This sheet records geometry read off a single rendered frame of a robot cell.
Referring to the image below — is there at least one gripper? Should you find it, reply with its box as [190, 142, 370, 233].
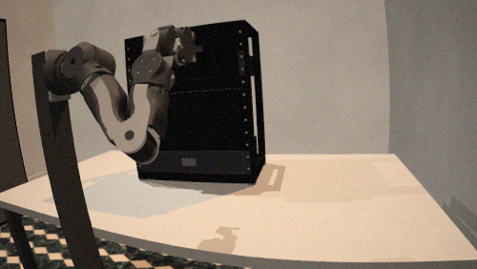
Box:
[157, 25, 203, 67]

